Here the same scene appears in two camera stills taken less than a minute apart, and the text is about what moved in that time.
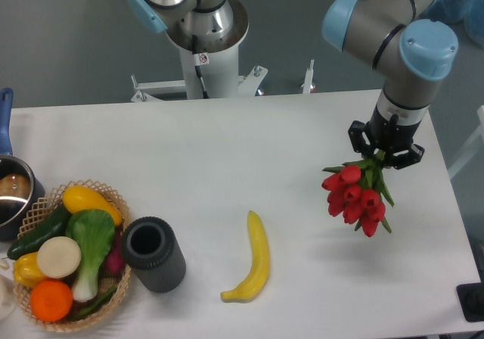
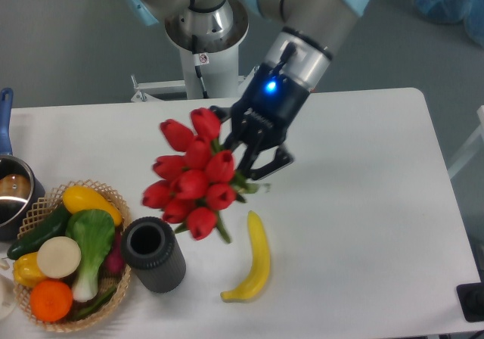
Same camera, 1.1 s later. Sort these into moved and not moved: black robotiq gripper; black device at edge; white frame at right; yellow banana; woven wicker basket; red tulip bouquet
Moved: black robotiq gripper; red tulip bouquet
Not moved: woven wicker basket; white frame at right; black device at edge; yellow banana
